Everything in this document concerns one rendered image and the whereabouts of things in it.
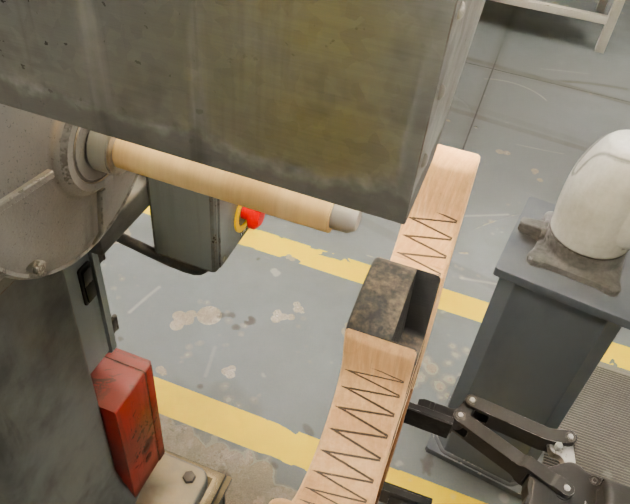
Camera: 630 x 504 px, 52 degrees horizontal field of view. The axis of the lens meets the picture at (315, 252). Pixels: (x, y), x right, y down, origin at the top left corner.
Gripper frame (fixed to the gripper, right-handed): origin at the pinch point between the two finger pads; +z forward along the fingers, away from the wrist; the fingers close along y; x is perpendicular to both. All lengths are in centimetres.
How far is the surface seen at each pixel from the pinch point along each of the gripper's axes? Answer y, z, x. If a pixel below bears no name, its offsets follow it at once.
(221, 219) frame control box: 24.3, 29.5, -8.2
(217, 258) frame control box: 22.5, 29.9, -14.4
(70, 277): 15, 50, -20
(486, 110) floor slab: 238, 8, -147
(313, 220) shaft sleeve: 6.7, 10.4, 18.8
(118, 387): 12, 47, -46
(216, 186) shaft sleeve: 6.8, 18.2, 19.2
